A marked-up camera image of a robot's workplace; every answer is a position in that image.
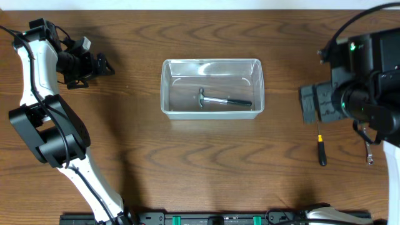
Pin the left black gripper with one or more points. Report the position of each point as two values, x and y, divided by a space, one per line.
92 66

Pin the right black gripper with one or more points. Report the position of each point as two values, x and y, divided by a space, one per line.
327 102

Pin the clear plastic container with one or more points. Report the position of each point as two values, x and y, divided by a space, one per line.
221 78

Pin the yellow black screwdriver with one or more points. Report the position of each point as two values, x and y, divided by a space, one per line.
320 147

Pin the small claw hammer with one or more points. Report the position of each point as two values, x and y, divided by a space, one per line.
206 99

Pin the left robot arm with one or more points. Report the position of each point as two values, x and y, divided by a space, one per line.
50 128

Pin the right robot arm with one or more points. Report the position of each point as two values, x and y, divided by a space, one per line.
364 87

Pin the silver wrench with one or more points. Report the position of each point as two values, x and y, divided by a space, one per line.
369 154

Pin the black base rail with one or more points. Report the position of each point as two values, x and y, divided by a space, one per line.
159 218

